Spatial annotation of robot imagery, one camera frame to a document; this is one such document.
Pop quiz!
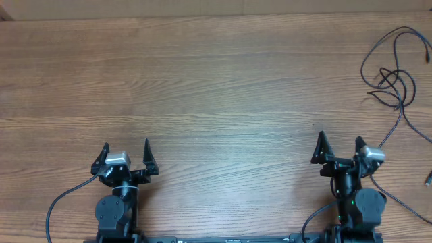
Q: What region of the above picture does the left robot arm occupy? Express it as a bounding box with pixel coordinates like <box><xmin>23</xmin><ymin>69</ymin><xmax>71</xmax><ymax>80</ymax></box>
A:
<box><xmin>90</xmin><ymin>140</ymin><xmax>159</xmax><ymax>242</ymax></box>

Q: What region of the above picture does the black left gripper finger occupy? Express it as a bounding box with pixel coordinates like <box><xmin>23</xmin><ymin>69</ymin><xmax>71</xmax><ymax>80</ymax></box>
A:
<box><xmin>90</xmin><ymin>142</ymin><xmax>110</xmax><ymax>175</ymax></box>
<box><xmin>143</xmin><ymin>138</ymin><xmax>159</xmax><ymax>176</ymax></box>

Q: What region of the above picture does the black USB cable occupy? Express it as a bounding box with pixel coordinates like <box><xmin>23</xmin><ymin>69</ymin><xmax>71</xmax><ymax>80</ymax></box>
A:
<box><xmin>360</xmin><ymin>26</ymin><xmax>432</xmax><ymax>142</ymax></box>

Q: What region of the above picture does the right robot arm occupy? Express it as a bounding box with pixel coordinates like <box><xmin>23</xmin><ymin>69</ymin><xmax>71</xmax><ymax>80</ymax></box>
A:
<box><xmin>310</xmin><ymin>131</ymin><xmax>387</xmax><ymax>242</ymax></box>

